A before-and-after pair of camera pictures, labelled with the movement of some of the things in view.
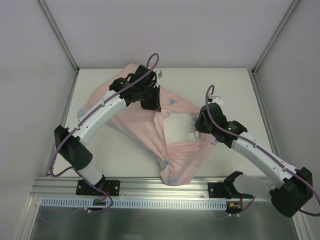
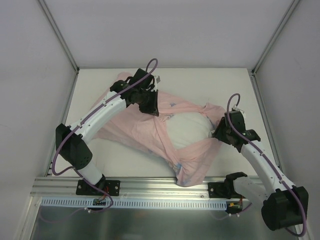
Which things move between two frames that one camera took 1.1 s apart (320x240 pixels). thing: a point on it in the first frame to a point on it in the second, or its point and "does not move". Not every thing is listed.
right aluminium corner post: (273, 37) does not move
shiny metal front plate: (262, 222) does not move
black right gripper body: (200, 122) to (222, 131)
